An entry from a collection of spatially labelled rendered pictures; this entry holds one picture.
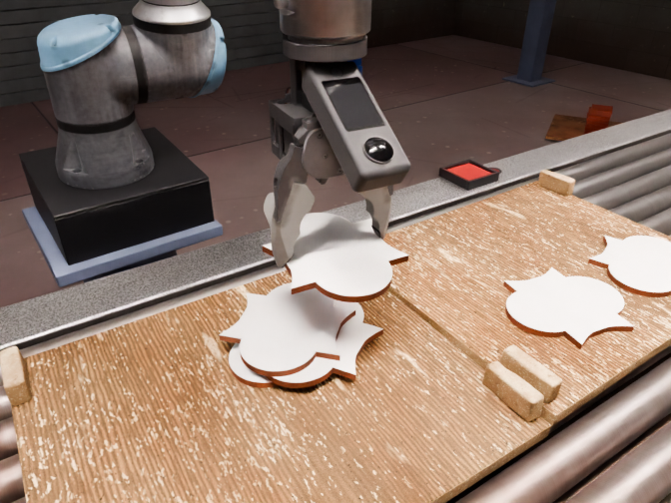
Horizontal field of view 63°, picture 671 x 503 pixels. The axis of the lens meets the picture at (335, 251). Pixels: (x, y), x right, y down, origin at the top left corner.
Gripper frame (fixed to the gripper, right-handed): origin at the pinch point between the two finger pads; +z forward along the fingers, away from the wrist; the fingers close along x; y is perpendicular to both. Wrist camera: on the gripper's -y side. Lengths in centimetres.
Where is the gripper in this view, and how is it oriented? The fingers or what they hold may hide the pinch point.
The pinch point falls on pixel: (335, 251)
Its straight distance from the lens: 54.3
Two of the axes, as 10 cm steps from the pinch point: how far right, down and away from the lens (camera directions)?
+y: -4.5, -4.7, 7.6
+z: 0.0, 8.5, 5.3
